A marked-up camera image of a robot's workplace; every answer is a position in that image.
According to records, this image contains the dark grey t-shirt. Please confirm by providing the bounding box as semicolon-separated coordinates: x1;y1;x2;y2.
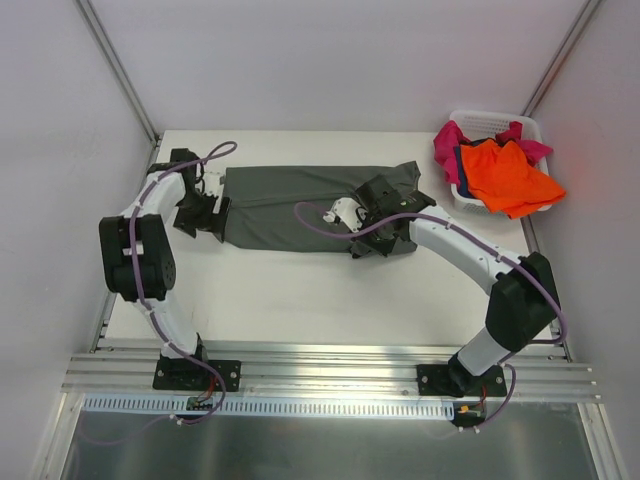
224;161;421;254

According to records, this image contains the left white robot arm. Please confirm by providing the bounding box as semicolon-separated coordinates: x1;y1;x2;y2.
99;141;237;388

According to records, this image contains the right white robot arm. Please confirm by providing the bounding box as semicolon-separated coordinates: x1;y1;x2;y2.
333;175;560;397

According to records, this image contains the navy blue t-shirt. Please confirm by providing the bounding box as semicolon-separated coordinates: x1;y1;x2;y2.
453;146;474;199

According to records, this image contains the magenta t-shirt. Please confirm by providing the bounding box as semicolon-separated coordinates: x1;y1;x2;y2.
433;120;553;187

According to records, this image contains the orange t-shirt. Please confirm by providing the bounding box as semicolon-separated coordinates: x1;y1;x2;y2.
461;139;567;219

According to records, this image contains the white plastic laundry basket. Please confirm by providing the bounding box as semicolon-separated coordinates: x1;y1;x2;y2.
449;109;548;218

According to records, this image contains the left small circuit board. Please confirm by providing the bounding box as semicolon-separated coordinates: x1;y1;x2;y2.
186;397;213;411

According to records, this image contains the small circuit board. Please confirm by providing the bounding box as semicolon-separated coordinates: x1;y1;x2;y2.
457;403;486;418
186;397;213;411

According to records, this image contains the right small circuit board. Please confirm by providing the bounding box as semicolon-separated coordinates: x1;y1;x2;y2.
457;403;486;418

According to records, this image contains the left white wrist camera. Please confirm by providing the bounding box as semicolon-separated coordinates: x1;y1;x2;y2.
201;172;226;197

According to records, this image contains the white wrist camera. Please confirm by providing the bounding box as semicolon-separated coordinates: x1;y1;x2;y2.
323;197;362;233
201;172;226;197

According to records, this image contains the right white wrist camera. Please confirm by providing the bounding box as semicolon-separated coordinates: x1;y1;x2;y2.
323;197;362;233

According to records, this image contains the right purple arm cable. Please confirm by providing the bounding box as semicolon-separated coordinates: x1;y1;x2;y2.
293;201;569;434

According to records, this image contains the aluminium mounting rail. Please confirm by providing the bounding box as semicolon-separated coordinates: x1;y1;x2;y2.
62;339;604;403

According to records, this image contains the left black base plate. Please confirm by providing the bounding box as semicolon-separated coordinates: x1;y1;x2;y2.
152;356;242;392

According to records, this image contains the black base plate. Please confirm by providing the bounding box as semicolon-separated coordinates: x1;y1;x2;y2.
152;356;242;392
416;363;507;398

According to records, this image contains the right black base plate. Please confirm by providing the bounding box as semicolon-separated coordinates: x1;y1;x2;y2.
416;363;507;398

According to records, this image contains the white slotted cable duct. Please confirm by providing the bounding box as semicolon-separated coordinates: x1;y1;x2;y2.
83;394;454;421

